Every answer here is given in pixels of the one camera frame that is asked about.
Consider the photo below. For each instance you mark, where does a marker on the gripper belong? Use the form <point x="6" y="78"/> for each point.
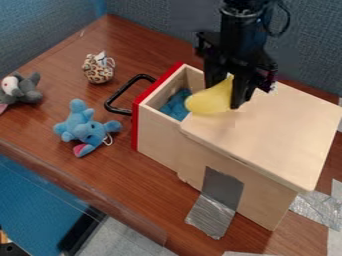
<point x="242" y="46"/>

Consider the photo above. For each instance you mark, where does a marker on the drawer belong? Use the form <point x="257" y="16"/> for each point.
<point x="158" y="133"/>

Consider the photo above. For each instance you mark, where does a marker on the grey plush toy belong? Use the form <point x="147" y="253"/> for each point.
<point x="22" y="88"/>

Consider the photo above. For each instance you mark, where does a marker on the leopard print plush toy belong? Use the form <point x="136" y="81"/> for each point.
<point x="98" y="68"/>

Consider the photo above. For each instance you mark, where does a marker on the blue cloth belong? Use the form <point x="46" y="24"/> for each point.
<point x="177" y="105"/>

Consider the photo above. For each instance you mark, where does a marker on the cabinet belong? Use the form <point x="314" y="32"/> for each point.
<point x="276" y="133"/>

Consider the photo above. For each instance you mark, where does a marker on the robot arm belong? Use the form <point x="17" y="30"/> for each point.
<point x="244" y="7"/>

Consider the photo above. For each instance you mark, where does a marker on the yellow toy banana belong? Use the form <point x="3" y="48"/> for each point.
<point x="209" y="98"/>

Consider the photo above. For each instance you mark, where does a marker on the grey tape strip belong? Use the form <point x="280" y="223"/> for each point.
<point x="216" y="203"/>
<point x="318" y="208"/>

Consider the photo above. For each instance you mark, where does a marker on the blue plush elephant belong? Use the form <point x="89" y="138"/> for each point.
<point x="84" y="128"/>

